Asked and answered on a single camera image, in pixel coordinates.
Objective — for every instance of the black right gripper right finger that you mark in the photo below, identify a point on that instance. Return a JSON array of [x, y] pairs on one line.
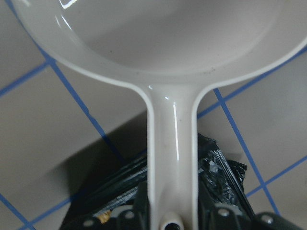
[[205, 205]]

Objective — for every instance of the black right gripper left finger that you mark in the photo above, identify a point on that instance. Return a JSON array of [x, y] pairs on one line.
[[141, 208]]

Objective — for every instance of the black lined trash bin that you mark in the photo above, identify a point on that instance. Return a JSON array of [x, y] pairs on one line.
[[116, 192]]

